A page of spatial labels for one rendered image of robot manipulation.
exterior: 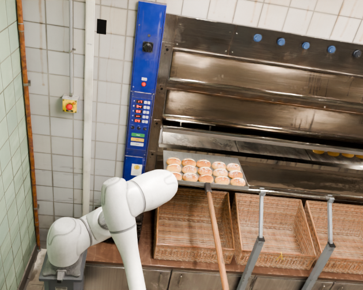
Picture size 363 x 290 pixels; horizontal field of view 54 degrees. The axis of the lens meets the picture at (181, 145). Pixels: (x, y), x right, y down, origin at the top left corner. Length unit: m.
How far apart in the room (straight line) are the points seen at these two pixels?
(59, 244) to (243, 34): 1.55
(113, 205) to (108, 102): 1.23
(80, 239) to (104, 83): 1.01
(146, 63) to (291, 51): 0.91
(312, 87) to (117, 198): 1.64
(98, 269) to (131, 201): 1.38
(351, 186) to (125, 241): 2.20
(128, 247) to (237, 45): 1.44
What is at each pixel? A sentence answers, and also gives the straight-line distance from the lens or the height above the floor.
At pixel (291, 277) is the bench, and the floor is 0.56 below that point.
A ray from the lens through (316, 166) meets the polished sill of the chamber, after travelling 2.88.
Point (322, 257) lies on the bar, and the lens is 2.65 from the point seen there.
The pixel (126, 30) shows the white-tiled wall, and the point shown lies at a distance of 2.21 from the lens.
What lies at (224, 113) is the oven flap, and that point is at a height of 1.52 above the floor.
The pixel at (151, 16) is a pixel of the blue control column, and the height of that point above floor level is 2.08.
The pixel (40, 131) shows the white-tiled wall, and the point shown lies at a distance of 2.61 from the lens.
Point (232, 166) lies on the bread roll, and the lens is 2.43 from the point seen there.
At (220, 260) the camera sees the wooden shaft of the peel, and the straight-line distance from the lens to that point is 1.82.
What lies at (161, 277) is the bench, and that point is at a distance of 2.65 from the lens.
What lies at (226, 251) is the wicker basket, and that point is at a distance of 2.56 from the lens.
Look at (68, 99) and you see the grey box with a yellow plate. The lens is 2.36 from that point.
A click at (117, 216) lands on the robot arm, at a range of 1.28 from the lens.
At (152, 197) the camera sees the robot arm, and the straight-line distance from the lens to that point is 1.32.
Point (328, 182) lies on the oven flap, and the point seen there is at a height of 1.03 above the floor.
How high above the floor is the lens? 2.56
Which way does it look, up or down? 32 degrees down
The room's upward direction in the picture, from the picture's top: 11 degrees clockwise
